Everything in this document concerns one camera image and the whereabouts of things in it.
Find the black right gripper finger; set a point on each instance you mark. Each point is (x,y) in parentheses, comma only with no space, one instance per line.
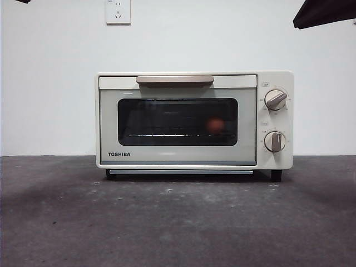
(325,11)

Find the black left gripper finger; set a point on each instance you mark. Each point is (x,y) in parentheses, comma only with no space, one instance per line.
(24,1)

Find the glass oven door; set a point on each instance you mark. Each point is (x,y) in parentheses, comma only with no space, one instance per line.
(108,125)

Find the brown egg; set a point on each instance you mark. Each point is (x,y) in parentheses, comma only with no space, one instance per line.
(215,125)

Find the beige temperature knob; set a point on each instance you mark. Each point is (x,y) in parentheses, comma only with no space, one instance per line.
(275,100)

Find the cream Toshiba toaster oven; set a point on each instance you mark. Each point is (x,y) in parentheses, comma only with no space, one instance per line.
(287,122)

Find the beige timer knob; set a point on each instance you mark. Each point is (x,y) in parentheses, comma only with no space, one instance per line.
(274,142)

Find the black oven foot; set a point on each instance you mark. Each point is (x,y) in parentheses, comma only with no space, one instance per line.
(108,175)
(276,176)

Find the white wall socket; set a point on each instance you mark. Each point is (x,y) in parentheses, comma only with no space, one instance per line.
(118,12)

